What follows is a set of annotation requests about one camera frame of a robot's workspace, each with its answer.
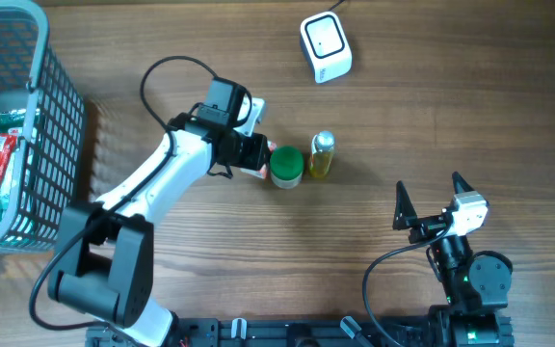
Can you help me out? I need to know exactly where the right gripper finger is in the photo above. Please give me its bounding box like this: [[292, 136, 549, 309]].
[[452, 172, 474, 194], [394, 180, 417, 221]]

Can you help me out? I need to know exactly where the red tissue pack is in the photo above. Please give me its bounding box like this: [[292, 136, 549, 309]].
[[241, 141, 278, 179]]

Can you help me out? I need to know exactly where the green lid jar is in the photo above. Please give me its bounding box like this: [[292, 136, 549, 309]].
[[269, 147, 304, 189]]

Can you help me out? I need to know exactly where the yellow oil bottle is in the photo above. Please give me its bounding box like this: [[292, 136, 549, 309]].
[[308, 130, 335, 178]]

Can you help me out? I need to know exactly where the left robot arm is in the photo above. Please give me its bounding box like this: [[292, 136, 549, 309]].
[[42, 77, 271, 346]]

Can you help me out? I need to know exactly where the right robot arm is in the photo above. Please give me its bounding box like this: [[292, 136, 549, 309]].
[[393, 172, 515, 346]]

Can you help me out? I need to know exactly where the white barcode scanner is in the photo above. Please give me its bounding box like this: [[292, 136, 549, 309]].
[[300, 11, 353, 84]]

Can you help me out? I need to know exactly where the grey plastic mesh basket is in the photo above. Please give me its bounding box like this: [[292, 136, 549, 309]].
[[0, 1, 87, 254]]

